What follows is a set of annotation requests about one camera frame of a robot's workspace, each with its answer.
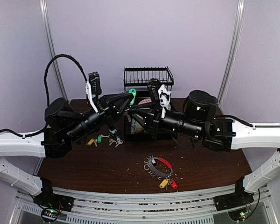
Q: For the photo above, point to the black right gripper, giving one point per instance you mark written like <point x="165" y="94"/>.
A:
<point x="154" y="120"/>

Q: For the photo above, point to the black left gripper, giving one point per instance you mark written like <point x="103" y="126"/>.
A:
<point x="104" y="108"/>

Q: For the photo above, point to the large grey red keyring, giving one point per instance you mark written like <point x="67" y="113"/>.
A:
<point x="158" y="167"/>

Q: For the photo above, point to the yellow tag key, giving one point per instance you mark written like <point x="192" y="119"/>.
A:
<point x="163" y="184"/>

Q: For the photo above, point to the red tag key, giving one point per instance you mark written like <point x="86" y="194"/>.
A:
<point x="173" y="184"/>

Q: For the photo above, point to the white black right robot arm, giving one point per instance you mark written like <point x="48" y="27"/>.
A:
<point x="222" y="133"/>

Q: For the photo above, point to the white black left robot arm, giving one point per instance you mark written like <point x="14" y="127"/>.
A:
<point x="66" y="127"/>

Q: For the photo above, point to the yellow green tag keys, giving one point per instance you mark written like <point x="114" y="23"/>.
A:
<point x="96" y="141"/>

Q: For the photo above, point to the pink patterned bowl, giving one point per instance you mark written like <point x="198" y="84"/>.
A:
<point x="145" y="101"/>

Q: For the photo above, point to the blue yellow patterned bowl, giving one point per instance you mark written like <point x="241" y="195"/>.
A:
<point x="136" y="128"/>

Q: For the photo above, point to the black head key bunch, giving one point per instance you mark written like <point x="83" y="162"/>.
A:
<point x="115" y="138"/>

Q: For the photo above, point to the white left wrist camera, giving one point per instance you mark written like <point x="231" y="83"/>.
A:
<point x="93" y="89"/>

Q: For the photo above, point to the black wire dish rack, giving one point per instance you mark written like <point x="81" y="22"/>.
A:
<point x="137" y="79"/>

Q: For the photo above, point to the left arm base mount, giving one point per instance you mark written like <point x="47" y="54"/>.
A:
<point x="52" y="207"/>

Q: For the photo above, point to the left aluminium frame post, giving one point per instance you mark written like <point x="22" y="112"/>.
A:
<point x="52" y="52"/>

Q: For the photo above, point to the aluminium frame post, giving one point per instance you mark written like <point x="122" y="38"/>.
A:
<point x="235" y="42"/>
<point x="52" y="52"/>

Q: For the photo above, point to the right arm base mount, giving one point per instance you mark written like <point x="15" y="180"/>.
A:
<point x="238" y="206"/>

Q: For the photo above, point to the right aluminium frame post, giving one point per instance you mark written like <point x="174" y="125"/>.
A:
<point x="235" y="42"/>

